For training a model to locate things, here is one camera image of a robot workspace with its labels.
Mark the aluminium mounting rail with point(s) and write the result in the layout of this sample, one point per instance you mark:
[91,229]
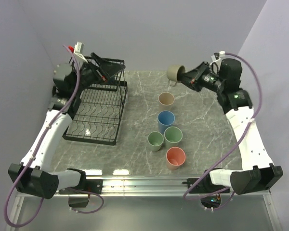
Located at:
[155,185]

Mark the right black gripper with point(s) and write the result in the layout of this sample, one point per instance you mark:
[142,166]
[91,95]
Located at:
[190,78]

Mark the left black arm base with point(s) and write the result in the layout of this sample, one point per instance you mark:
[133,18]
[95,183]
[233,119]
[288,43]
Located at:
[91,185]

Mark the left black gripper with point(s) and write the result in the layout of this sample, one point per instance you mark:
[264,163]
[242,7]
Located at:
[108,68]

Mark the large green plastic cup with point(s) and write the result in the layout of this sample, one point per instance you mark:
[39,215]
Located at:
[172,137]

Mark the olive ceramic mug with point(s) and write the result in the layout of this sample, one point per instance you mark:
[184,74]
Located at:
[173,73]

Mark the pink plastic cup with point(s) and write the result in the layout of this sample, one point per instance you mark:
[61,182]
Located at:
[175,157]

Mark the blue plastic cup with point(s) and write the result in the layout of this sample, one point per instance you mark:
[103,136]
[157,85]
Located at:
[165,120]

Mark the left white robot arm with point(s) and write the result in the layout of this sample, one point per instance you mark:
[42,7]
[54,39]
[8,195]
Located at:
[32,175]

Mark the small green plastic cup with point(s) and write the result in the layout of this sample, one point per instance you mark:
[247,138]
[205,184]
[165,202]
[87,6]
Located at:
[155,140]

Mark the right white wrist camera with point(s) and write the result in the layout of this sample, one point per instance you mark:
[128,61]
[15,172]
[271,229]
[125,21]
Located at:
[217,56]

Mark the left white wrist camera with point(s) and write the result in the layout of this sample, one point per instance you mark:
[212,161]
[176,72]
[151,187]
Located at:
[78,52]

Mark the beige plastic cup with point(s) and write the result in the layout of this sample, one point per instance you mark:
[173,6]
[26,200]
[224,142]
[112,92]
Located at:
[165,101]

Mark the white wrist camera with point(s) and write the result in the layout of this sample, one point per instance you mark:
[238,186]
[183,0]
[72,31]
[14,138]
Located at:
[78,52]
[217,56]

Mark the black wire dish rack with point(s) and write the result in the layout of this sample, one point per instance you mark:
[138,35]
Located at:
[100,112]

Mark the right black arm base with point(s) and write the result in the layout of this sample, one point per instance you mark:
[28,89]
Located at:
[201,187]

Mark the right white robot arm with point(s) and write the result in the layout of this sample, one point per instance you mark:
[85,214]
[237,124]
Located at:
[258,172]

